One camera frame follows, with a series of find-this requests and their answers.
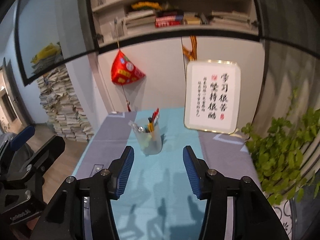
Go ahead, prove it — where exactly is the yellow black pen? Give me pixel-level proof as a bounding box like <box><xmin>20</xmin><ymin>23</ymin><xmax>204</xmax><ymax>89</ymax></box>
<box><xmin>148</xmin><ymin>117</ymin><xmax>154</xmax><ymax>133</ymax></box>

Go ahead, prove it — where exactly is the red pen with clear grip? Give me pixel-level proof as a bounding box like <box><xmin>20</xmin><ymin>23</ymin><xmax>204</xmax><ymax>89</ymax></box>
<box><xmin>152</xmin><ymin>108</ymin><xmax>159</xmax><ymax>124</ymax></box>

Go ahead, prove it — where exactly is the green highlighter pen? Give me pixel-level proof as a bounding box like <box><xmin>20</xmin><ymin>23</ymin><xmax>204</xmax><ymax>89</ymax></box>
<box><xmin>140</xmin><ymin>133</ymin><xmax>152</xmax><ymax>150</ymax></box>

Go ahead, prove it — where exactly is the stack of papers on floor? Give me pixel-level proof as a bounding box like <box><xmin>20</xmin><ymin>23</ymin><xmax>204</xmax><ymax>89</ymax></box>
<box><xmin>36</xmin><ymin>65</ymin><xmax>94</xmax><ymax>142</ymax></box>

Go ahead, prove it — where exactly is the green potted plant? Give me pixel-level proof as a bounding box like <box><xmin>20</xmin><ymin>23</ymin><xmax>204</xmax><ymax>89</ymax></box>
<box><xmin>241</xmin><ymin>74</ymin><xmax>320</xmax><ymax>205</ymax></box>

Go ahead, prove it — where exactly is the blue grey tablecloth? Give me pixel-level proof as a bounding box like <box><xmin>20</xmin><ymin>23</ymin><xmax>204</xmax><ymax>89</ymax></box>
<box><xmin>73</xmin><ymin>108</ymin><xmax>258</xmax><ymax>239</ymax></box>

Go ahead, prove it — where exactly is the frosted plastic pen cup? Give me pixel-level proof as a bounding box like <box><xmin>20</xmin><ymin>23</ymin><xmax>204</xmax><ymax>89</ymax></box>
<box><xmin>134</xmin><ymin>118</ymin><xmax>162</xmax><ymax>155</ymax></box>

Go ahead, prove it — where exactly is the framed calligraphy sign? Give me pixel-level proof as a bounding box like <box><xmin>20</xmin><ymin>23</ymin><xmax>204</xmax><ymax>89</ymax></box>
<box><xmin>184</xmin><ymin>60</ymin><xmax>241</xmax><ymax>134</ymax></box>

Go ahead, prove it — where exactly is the red pyramid hanging ornament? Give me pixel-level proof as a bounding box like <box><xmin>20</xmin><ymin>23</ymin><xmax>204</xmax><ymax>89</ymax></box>
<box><xmin>111</xmin><ymin>50</ymin><xmax>145</xmax><ymax>85</ymax></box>

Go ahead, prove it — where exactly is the grey curtain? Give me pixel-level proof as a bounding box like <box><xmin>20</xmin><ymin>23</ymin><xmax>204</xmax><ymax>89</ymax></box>
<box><xmin>292</xmin><ymin>51</ymin><xmax>319</xmax><ymax>200</ymax></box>

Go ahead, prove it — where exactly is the gold medal with ribbon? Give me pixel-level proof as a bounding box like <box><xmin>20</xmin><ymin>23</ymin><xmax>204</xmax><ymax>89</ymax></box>
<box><xmin>182</xmin><ymin>36</ymin><xmax>198</xmax><ymax>62</ymax></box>

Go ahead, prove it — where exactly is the grey bookshelf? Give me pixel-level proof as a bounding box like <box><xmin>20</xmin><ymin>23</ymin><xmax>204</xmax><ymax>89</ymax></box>
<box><xmin>90</xmin><ymin>0</ymin><xmax>259</xmax><ymax>50</ymax></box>

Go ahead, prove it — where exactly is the red book on shelf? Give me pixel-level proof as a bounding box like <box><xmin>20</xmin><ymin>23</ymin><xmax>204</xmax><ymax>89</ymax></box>
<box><xmin>155</xmin><ymin>15</ymin><xmax>183</xmax><ymax>28</ymax></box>

